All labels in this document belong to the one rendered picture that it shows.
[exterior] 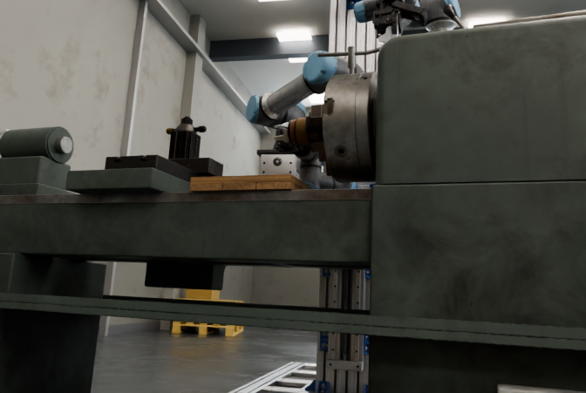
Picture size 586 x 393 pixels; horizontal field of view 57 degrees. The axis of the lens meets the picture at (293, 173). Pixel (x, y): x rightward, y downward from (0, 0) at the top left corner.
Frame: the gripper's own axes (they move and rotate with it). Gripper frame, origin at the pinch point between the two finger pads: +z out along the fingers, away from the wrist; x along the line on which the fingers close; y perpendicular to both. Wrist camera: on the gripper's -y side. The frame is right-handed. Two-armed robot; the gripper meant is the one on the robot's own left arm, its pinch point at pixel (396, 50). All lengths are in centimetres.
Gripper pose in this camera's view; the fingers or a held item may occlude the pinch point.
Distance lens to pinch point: 170.6
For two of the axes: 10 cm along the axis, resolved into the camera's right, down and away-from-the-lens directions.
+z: -1.4, 8.8, -4.5
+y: -9.4, 0.3, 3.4
